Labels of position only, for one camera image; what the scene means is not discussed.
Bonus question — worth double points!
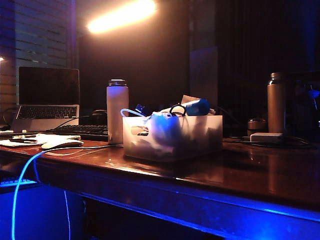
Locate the glowing tube lamp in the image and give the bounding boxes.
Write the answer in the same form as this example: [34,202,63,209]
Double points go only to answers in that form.
[86,0,158,35]

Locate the dark metal thermos flask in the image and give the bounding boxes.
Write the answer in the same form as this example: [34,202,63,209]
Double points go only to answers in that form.
[266,72,288,134]

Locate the window blind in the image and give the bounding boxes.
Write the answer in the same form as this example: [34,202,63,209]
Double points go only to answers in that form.
[0,0,77,107]

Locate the blue rounded object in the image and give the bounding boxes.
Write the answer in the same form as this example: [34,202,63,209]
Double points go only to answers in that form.
[146,112,185,152]

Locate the small metal cup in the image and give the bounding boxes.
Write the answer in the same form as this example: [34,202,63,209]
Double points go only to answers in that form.
[247,118,268,137]

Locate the small blue clip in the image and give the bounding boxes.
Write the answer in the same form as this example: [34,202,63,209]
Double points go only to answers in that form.
[134,103,149,117]

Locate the white paper sheets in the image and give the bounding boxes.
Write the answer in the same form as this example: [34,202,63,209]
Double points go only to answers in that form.
[0,132,82,148]

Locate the black computer keyboard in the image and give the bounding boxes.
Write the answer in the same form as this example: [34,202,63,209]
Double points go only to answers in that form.
[41,124,109,142]

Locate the white power adapter block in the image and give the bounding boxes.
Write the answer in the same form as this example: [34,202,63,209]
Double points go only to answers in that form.
[249,132,284,145]

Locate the backlit keyboard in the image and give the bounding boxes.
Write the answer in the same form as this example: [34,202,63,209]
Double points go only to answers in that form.
[0,175,39,189]

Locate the white card piece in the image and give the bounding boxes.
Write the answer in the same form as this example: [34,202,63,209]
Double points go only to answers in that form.
[180,94,199,105]

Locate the short white cable loop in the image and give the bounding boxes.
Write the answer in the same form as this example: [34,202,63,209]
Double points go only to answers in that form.
[120,107,146,118]

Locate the white computer mouse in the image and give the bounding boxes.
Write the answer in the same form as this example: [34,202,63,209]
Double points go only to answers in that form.
[40,139,85,150]

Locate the black ring handle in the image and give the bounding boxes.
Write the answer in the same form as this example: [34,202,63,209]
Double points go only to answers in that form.
[169,104,188,118]

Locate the black headphones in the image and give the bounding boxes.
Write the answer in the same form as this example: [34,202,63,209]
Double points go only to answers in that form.
[90,109,109,126]

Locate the silver laptop, dark screen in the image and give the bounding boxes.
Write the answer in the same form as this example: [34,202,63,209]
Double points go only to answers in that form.
[10,66,81,133]

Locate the long white cable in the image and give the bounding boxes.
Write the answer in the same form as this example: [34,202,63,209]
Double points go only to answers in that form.
[10,143,124,240]

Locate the white insulated water bottle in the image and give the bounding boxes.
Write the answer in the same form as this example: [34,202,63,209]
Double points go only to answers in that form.
[106,79,130,145]

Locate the translucent plastic storage box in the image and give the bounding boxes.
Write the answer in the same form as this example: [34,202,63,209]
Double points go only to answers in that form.
[121,114,224,164]

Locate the thin hanging cable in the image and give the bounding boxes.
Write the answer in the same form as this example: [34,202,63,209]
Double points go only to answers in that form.
[63,189,72,240]

